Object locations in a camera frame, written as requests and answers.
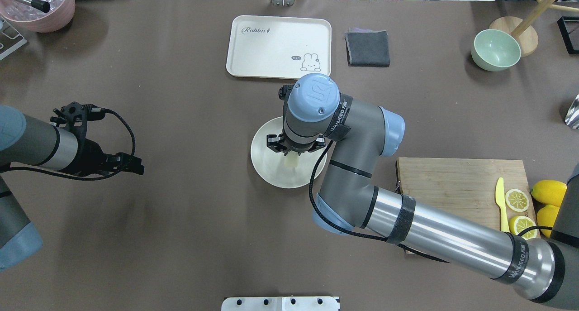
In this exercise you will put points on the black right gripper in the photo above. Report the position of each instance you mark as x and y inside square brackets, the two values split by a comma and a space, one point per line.
[273, 142]

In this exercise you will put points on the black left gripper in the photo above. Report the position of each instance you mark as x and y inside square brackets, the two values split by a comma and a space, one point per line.
[92, 153]

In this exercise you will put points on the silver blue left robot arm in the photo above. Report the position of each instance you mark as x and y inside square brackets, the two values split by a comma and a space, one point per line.
[59, 148]

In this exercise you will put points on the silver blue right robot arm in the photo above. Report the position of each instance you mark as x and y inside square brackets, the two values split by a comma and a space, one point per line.
[317, 116]

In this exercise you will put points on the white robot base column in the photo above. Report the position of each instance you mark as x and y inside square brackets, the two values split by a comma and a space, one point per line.
[289, 303]

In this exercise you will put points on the cream rabbit tray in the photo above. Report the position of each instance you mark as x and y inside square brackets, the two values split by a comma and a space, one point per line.
[279, 47]

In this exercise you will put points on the black metal tray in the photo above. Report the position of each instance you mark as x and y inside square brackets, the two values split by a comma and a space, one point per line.
[568, 27]

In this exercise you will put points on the beige round plate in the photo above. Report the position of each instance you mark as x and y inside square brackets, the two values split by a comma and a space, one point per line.
[290, 171]

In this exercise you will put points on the dark grey folded cloth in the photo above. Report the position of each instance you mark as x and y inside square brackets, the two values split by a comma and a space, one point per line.
[368, 48]

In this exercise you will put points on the white cup rack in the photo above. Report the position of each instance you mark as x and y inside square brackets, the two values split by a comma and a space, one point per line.
[10, 39]

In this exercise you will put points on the metal muddler stick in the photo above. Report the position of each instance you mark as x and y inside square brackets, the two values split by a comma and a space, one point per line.
[40, 5]

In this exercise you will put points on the pink bowl with ice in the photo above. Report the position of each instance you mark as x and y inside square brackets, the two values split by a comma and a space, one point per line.
[41, 16]

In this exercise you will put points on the wooden cutting board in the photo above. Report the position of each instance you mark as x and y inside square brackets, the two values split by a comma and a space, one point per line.
[463, 187]

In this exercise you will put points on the yellow plastic knife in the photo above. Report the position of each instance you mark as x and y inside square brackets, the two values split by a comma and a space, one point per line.
[499, 198]

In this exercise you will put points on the mint green bowl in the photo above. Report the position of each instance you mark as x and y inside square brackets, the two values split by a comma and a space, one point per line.
[495, 50]

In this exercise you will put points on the lemon slice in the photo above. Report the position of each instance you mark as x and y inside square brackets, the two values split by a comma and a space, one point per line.
[517, 200]
[517, 224]

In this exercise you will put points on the wooden cup tree stand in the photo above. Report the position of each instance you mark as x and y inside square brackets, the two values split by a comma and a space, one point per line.
[522, 30]

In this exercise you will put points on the whole yellow lemon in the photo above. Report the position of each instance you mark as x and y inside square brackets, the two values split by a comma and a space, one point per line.
[549, 192]

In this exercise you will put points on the metal scoop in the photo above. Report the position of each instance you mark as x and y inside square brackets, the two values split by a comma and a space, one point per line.
[571, 118]

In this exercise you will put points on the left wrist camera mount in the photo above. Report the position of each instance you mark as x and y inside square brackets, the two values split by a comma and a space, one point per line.
[75, 117]

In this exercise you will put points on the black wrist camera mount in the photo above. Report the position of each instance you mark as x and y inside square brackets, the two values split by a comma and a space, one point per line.
[284, 92]

